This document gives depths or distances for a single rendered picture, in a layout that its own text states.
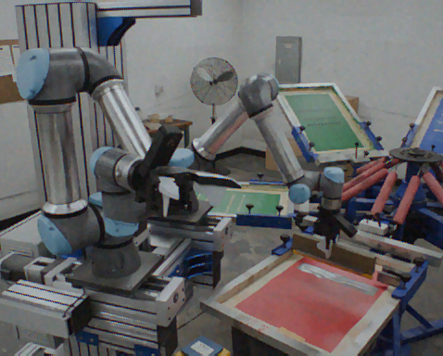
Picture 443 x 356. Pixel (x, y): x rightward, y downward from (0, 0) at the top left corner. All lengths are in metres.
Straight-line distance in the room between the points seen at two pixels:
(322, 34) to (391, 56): 1.03
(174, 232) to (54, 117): 0.81
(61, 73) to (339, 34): 5.50
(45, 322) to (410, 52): 5.36
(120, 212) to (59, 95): 0.33
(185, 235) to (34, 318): 0.66
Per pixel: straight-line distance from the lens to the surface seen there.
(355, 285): 1.90
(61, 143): 1.15
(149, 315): 1.35
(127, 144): 1.09
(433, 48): 5.94
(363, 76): 6.24
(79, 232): 1.22
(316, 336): 1.59
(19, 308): 1.45
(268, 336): 1.53
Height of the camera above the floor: 1.93
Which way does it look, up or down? 19 degrees down
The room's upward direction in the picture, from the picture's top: straight up
